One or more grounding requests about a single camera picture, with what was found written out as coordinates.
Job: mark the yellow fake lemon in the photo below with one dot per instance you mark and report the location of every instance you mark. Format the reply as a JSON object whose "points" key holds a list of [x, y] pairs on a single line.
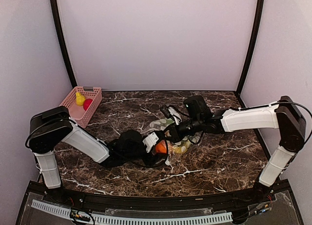
{"points": [[80, 99]]}

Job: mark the black frame post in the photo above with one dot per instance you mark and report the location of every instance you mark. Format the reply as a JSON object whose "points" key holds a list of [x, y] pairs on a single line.
{"points": [[61, 42], [251, 47]]}

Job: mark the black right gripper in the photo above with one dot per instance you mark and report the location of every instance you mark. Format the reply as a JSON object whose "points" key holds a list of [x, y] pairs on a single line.
{"points": [[176, 136]]}

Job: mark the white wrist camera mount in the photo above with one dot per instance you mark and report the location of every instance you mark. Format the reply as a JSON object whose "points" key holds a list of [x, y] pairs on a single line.
{"points": [[174, 115], [150, 141]]}

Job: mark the pink perforated plastic basket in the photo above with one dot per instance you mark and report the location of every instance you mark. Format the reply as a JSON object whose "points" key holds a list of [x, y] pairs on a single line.
{"points": [[81, 115]]}

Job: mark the clear polka dot zip bag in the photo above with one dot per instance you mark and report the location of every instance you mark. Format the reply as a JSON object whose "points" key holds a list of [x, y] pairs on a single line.
{"points": [[160, 125]]}

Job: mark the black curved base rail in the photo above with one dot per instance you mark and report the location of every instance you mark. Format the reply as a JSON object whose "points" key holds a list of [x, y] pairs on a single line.
{"points": [[231, 201]]}

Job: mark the left black frame post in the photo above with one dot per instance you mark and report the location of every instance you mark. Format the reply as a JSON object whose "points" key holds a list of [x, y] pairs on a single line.
{"points": [[61, 42]]}

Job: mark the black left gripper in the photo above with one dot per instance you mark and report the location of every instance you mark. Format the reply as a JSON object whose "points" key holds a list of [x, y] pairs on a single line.
{"points": [[152, 159]]}

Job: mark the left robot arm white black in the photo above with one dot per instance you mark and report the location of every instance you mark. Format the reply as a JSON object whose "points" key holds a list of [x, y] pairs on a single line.
{"points": [[49, 128]]}

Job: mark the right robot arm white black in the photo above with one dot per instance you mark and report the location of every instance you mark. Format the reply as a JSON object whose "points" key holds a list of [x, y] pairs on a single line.
{"points": [[283, 115]]}

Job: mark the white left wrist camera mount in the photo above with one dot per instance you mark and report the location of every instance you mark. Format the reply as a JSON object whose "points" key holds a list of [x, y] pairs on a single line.
{"points": [[150, 141]]}

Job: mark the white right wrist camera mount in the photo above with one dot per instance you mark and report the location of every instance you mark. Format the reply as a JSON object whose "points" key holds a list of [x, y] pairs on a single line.
{"points": [[174, 115]]}

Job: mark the yellow fake banana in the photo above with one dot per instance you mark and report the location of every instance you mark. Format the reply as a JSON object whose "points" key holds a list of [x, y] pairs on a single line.
{"points": [[180, 149]]}

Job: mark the red fake apple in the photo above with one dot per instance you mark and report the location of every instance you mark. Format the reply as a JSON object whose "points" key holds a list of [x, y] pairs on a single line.
{"points": [[87, 103]]}

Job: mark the orange fake orange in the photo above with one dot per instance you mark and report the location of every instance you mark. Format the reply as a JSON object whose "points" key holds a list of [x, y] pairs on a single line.
{"points": [[161, 147]]}

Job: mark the right black frame post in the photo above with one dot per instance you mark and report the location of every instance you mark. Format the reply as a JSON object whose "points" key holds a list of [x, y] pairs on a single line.
{"points": [[251, 47]]}

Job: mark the white slotted cable duct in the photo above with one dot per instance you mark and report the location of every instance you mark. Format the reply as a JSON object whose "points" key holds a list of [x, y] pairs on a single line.
{"points": [[135, 217]]}

